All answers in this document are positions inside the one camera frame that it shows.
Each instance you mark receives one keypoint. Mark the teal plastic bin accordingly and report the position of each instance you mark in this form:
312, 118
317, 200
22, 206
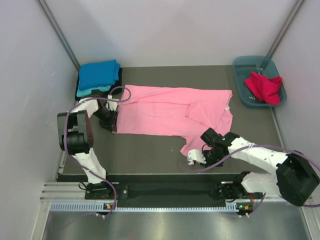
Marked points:
243, 66

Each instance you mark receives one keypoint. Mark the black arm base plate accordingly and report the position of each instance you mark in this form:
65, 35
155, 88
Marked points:
131, 190

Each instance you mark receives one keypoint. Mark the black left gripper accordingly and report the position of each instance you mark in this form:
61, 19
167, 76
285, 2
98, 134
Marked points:
111, 124

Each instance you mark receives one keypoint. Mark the pink t-shirt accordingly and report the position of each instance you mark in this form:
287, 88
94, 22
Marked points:
174, 111

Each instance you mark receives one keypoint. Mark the aluminium rail frame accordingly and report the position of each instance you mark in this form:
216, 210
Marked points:
65, 215

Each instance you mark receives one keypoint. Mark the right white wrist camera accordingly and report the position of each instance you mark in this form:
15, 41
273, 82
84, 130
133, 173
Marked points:
195, 156

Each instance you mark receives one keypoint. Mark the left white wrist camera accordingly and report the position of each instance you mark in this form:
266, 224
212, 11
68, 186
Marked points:
112, 103

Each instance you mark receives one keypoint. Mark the folded teal t-shirt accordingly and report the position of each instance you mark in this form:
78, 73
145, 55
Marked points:
83, 93

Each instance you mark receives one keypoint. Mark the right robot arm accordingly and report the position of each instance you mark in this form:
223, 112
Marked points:
287, 174

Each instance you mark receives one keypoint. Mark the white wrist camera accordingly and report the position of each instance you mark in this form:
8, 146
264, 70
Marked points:
112, 103
195, 156

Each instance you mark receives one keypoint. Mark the red t-shirt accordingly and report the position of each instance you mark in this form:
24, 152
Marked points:
263, 88

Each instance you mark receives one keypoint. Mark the folded blue t-shirt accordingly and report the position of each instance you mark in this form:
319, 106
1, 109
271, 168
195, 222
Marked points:
98, 74

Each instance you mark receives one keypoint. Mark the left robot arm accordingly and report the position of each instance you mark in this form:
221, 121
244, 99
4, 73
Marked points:
76, 139

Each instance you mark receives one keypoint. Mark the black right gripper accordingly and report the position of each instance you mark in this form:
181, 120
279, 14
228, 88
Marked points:
208, 163

